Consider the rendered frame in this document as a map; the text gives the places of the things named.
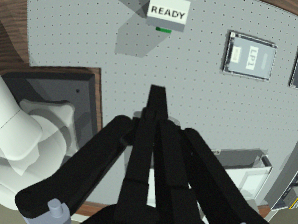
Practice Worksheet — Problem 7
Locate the white ready button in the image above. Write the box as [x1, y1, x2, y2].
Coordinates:
[145, 0, 190, 33]

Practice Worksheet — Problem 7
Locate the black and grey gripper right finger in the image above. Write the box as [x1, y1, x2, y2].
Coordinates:
[152, 86, 269, 224]

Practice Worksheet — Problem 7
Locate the white tip rack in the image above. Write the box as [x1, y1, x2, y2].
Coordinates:
[284, 186, 298, 209]

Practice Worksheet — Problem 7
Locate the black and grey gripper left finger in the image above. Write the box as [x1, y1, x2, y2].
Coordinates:
[15, 84, 159, 224]

